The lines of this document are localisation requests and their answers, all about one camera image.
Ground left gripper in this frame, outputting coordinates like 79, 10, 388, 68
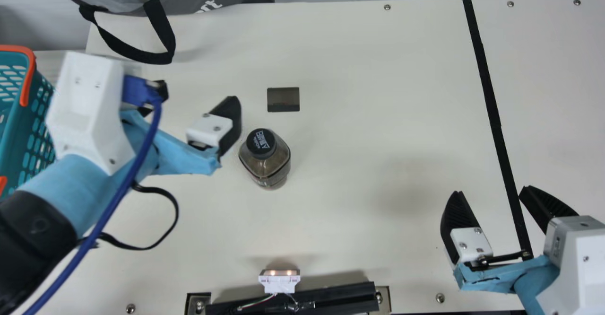
17, 80, 242, 239

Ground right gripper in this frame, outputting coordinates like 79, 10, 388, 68
441, 185, 579, 308

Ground dark coffee bottle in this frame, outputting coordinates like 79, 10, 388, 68
238, 128, 291, 190

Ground teal shopping basket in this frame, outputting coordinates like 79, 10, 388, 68
0, 45, 57, 200

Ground small square scanner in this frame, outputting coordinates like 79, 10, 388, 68
267, 87, 301, 113

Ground black strip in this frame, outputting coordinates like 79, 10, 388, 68
462, 0, 534, 259

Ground white module with two lights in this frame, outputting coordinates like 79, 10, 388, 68
259, 269, 301, 294

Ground blue cable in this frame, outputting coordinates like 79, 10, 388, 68
21, 75, 164, 315

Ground black cable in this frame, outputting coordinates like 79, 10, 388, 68
97, 183, 179, 251

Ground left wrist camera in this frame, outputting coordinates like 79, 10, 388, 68
46, 52, 138, 176

